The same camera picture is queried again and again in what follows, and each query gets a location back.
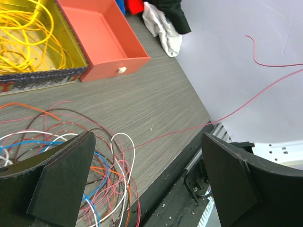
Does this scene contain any brown cable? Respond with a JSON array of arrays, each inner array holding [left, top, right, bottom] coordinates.
[[14, 108, 133, 227]]

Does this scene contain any pink cable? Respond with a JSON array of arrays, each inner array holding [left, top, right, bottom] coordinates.
[[0, 35, 303, 227]]

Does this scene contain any gold metal tin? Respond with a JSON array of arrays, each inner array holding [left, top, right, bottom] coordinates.
[[0, 0, 89, 95]]

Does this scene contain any red cloth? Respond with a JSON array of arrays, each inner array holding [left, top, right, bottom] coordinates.
[[125, 0, 144, 15]]

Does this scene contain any white cloth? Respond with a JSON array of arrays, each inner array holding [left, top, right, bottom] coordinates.
[[143, 1, 183, 58]]

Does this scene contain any black cloth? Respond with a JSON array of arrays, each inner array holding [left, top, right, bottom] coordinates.
[[149, 0, 191, 35]]

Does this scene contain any white slotted cable duct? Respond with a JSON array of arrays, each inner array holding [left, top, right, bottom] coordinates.
[[197, 197, 214, 227]]

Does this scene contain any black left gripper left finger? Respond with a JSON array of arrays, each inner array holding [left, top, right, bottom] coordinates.
[[0, 131, 96, 227]]

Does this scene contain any thin yellow cable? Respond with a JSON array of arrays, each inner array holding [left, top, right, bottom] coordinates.
[[0, 4, 74, 74]]

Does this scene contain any royal blue cloth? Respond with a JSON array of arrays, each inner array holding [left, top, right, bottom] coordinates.
[[116, 0, 126, 15]]

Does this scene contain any orange cable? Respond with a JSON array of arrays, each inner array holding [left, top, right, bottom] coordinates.
[[0, 103, 132, 227]]

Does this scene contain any salmon pink box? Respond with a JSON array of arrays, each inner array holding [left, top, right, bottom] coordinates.
[[58, 0, 151, 82]]

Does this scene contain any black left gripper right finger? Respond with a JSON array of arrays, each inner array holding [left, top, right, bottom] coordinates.
[[202, 133, 303, 227]]

